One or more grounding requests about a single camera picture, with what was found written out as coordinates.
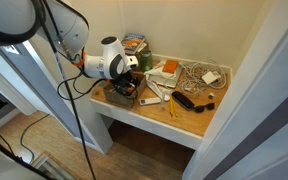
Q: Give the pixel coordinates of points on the white power adapter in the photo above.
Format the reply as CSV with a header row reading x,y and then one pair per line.
x,y
210,77

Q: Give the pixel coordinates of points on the white papers stack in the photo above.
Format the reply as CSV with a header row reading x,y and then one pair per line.
x,y
156,77

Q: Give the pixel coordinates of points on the green glass jar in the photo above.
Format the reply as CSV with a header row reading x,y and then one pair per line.
x,y
145,60

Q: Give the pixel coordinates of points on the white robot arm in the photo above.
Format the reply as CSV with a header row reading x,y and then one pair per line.
x,y
67,31

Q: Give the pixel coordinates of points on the white remote control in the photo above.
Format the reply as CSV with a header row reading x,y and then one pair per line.
x,y
150,101

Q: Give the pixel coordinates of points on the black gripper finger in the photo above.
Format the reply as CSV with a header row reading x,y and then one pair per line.
x,y
123,91
134,88

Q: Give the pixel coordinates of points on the black glasses case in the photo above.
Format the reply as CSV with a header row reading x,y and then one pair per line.
x,y
182,100

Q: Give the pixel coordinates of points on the brown cardboard box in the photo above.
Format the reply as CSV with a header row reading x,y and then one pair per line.
x,y
112,95

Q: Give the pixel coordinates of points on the yellow pencil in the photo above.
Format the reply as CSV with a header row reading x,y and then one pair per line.
x,y
170,107
173,107

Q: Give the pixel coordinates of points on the white upright tube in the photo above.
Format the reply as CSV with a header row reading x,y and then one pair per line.
x,y
162,100

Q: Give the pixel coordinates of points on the black sunglasses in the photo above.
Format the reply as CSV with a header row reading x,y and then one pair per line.
x,y
201,108

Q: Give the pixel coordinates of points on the orange notepad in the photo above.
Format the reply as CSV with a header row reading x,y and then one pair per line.
x,y
170,66

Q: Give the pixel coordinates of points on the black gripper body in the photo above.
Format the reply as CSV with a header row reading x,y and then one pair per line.
x,y
127,80

